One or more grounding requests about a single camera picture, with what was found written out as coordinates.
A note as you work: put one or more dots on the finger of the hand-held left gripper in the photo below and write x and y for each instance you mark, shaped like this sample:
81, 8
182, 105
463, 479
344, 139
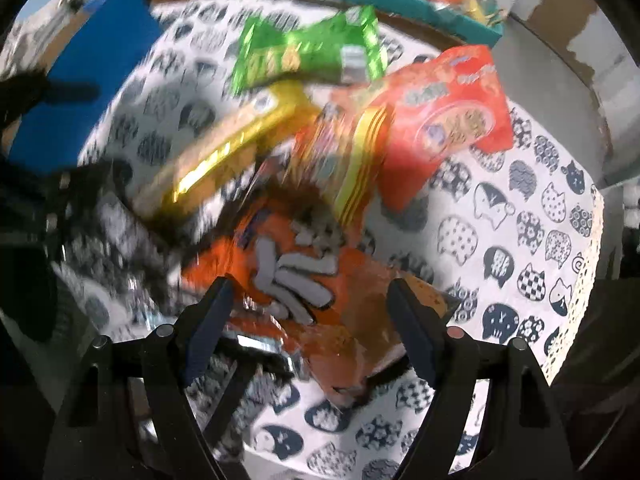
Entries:
70, 91

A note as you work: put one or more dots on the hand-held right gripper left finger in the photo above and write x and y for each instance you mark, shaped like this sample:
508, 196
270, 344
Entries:
209, 327

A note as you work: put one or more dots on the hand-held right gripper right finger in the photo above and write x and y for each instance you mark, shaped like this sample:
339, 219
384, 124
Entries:
416, 332

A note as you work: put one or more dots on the orange snack packet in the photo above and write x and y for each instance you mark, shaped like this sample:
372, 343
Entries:
350, 280

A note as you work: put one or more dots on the green snack packet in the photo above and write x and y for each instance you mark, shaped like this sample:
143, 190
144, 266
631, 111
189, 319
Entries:
300, 50

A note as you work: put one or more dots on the blue box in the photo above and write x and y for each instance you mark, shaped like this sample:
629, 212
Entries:
100, 60

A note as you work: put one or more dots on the cat print tablecloth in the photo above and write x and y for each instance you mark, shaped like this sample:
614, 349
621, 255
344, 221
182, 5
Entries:
525, 240

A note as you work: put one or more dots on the gold snack packet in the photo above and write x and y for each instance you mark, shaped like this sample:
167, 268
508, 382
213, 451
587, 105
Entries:
215, 155

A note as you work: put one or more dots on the red yellow striped snack packet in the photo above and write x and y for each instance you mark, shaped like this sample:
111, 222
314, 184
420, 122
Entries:
345, 160

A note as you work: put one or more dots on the teal box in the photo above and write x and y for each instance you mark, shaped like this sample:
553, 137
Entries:
400, 7

